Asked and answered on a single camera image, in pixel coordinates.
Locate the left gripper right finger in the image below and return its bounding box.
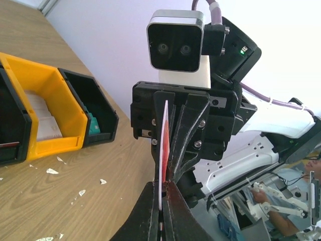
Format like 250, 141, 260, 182
163, 182, 212, 240

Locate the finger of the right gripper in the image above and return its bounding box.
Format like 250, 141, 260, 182
168, 93, 210, 183
151, 90, 176, 181

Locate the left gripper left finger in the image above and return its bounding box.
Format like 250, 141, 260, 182
111, 182, 159, 241

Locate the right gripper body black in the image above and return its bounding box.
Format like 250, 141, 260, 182
130, 81, 242, 161

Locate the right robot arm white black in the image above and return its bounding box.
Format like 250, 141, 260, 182
130, 18, 320, 207

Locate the black bin with cards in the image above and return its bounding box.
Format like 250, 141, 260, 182
1, 66, 32, 166

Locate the stack of red white cards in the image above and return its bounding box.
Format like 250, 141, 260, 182
0, 142, 20, 148

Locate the black bin with teal item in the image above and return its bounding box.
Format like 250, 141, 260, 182
58, 68, 119, 148

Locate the teal object in bin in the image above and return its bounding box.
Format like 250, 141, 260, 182
84, 106, 101, 136

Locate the yellow bin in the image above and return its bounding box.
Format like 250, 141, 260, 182
1, 53, 88, 161

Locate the person in background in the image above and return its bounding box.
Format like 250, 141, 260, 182
244, 160, 320, 236

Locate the right frame post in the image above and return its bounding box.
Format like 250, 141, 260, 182
37, 0, 59, 17

